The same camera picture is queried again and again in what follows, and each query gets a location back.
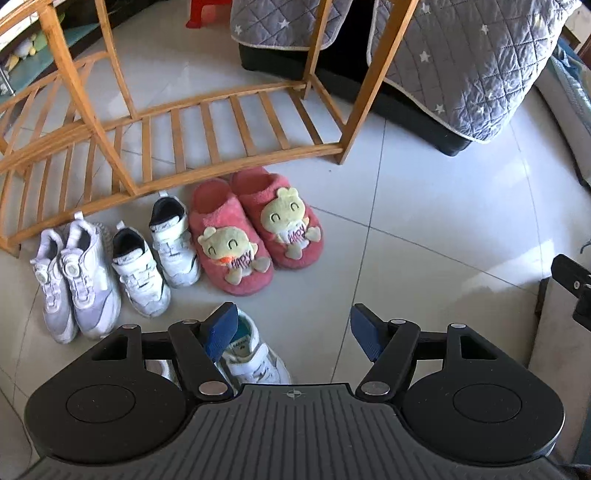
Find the black table base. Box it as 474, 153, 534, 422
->
238, 41, 474, 155

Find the grey quilted star blanket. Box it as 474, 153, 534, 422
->
229, 0, 583, 145

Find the grey mesh dial sneaker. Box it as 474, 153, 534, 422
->
30, 228, 79, 344
60, 212, 122, 340

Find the long beige sofa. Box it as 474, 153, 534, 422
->
536, 23, 591, 190

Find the white teal-lined strap sneaker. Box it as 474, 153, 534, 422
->
215, 311, 293, 386

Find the black tv stand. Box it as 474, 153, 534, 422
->
0, 0, 185, 97

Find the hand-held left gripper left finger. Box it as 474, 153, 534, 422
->
92, 302, 238, 401

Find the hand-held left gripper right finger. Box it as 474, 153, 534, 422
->
352, 304, 499, 401

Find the white strap sneaker black lining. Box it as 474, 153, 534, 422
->
148, 190, 202, 289
112, 222, 171, 319

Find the yellow plush toy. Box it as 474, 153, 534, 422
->
4, 48, 33, 70

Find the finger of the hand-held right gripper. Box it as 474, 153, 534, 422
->
551, 254, 591, 301

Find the patterned blue sofa cover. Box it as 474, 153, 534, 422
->
549, 41, 591, 116

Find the red plastic stool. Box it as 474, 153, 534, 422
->
186, 0, 232, 28

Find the wooden shoe rack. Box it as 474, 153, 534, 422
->
0, 0, 421, 257

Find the pink plush duck slipper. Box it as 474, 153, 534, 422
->
231, 167, 324, 270
189, 178, 274, 296

